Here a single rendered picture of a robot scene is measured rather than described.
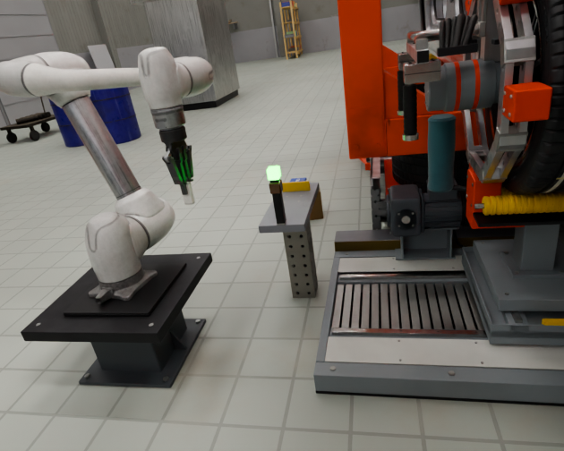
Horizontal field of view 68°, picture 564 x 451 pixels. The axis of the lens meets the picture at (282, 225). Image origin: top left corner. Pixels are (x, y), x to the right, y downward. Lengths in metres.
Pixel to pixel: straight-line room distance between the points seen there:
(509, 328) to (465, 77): 0.76
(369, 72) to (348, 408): 1.24
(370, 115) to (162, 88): 0.93
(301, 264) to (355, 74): 0.81
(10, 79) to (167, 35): 6.56
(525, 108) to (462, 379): 0.77
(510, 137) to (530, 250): 0.52
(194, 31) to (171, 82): 6.65
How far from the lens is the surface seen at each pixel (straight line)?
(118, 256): 1.54
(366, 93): 1.84
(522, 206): 1.41
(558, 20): 1.16
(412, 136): 1.24
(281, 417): 1.43
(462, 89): 1.35
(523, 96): 1.09
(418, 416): 1.41
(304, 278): 1.83
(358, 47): 1.82
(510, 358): 1.52
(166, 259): 1.79
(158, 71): 1.22
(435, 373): 1.42
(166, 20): 8.06
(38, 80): 1.54
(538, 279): 1.62
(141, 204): 1.65
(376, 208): 2.09
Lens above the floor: 1.07
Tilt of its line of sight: 25 degrees down
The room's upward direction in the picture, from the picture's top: 9 degrees counter-clockwise
